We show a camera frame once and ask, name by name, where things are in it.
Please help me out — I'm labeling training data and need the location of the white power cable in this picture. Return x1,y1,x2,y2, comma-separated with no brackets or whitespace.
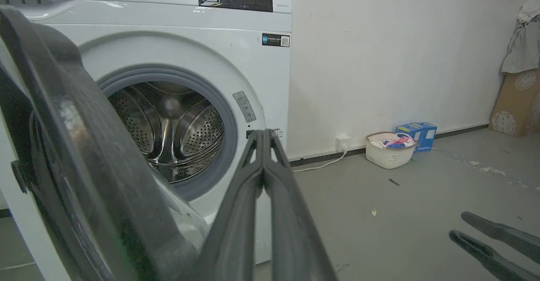
292,149,348,173

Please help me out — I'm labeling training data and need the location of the white plastic laundry basket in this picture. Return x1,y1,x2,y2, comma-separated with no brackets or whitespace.
365,132,419,170

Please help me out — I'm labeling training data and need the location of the blue cardboard box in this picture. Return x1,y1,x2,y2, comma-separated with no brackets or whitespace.
396,122,437,152

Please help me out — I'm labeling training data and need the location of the brown patterned cardboard box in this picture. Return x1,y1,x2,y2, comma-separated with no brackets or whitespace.
488,68,540,137

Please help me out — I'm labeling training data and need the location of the colourful clothes pile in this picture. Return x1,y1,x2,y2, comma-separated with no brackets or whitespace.
370,135,416,149

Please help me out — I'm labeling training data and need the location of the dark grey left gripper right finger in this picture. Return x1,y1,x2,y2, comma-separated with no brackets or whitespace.
264,129,338,281

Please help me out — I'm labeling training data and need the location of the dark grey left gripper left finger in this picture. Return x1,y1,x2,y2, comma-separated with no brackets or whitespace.
186,130,265,281

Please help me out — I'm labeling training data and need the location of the white front-load washing machine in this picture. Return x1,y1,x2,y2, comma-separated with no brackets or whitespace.
0,0,293,281

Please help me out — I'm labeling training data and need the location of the black QR code sticker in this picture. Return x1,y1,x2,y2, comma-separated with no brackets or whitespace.
262,33,290,48

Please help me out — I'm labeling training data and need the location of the grey crumpled cloth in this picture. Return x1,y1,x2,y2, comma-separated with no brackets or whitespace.
501,0,540,74

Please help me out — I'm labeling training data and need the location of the steel perforated washer drum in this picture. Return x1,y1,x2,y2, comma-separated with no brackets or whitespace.
108,81,225,184

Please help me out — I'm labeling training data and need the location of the dark round washing machine door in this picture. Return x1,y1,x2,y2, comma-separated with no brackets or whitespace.
0,5,209,281

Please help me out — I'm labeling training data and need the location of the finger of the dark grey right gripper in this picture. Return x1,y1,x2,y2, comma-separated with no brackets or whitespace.
461,211,540,265
449,230,540,281

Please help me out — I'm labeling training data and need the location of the grey warning label sticker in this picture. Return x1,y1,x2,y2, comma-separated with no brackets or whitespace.
232,91,257,123

